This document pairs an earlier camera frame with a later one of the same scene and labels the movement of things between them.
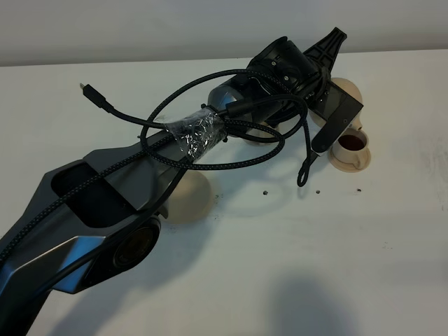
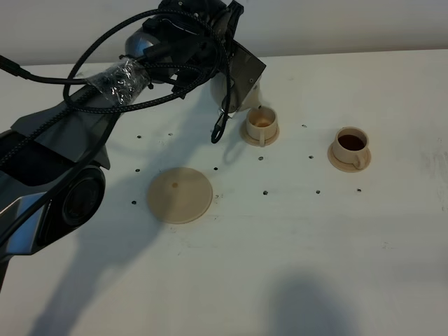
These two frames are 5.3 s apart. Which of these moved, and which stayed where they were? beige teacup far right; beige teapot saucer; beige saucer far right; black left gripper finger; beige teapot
Moved: beige teapot; black left gripper finger
Stayed: beige teacup far right; beige teapot saucer; beige saucer far right
